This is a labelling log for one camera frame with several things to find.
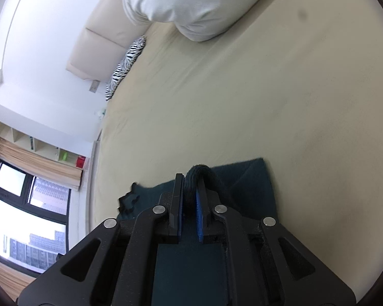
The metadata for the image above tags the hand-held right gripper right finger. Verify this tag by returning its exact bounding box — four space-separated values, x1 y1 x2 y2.
195 186 357 306

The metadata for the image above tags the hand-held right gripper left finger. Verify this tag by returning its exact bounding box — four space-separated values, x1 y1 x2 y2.
16 173 186 306

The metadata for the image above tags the dark green sweater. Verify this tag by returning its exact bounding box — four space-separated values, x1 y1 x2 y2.
117 157 278 306

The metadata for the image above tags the bed with beige sheet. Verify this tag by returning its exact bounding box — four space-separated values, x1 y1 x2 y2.
89 0 383 304

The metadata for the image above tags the beige curtain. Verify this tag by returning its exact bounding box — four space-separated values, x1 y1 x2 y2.
0 136 84 192

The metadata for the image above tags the black framed window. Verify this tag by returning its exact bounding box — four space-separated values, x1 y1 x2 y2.
0 156 71 276

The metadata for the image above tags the zebra print pillow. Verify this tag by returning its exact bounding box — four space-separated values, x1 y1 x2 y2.
105 35 147 102

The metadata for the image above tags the beige padded headboard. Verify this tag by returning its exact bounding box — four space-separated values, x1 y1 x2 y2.
66 0 154 82

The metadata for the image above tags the white folded duvet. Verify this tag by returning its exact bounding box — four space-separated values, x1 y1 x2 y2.
110 0 285 43

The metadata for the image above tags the white wall shelf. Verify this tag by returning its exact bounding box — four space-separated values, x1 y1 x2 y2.
0 118 89 169

